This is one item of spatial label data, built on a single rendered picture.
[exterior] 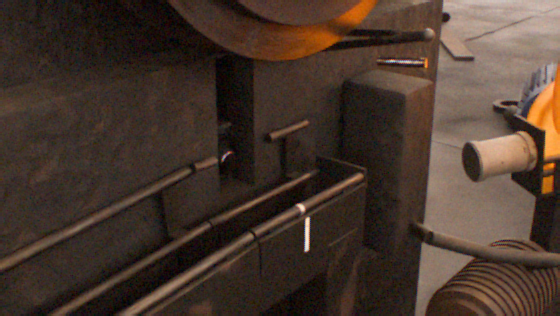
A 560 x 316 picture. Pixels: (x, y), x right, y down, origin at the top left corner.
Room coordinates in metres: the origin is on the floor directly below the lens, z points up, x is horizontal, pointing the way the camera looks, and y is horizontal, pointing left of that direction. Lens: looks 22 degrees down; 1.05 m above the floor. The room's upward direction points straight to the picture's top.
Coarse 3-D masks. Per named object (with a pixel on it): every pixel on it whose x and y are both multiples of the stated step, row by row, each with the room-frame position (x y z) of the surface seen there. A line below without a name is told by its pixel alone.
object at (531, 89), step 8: (544, 64) 2.79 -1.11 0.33; (552, 64) 2.74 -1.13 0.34; (536, 72) 2.73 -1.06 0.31; (544, 72) 2.66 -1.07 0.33; (552, 72) 2.62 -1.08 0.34; (528, 80) 2.78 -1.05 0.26; (536, 80) 2.60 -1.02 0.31; (544, 80) 2.56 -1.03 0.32; (552, 80) 2.55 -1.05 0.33; (528, 88) 2.66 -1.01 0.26; (536, 88) 2.57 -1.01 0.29; (544, 88) 2.47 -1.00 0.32; (520, 96) 2.64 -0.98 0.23; (528, 96) 2.57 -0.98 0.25; (536, 96) 2.46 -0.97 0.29; (520, 104) 2.62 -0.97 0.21; (528, 104) 2.47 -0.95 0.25; (520, 112) 2.49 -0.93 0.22; (528, 112) 2.45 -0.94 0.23
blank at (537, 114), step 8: (552, 88) 0.95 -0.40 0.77; (544, 96) 0.95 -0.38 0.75; (536, 104) 0.95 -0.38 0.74; (544, 104) 0.94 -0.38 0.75; (536, 112) 0.94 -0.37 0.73; (544, 112) 0.93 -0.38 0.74; (528, 120) 0.95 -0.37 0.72; (536, 120) 0.93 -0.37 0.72; (544, 120) 0.93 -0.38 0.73; (552, 120) 0.93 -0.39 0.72; (544, 128) 0.93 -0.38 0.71; (552, 128) 0.93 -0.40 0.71; (552, 136) 0.93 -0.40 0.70; (552, 144) 0.93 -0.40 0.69; (552, 152) 0.93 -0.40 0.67
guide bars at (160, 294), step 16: (352, 176) 0.75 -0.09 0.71; (336, 192) 0.72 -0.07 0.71; (272, 224) 0.64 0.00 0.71; (240, 240) 0.60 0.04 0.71; (208, 256) 0.58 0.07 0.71; (224, 256) 0.58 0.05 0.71; (192, 272) 0.55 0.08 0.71; (160, 288) 0.53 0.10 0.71; (176, 288) 0.53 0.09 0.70; (144, 304) 0.51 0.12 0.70
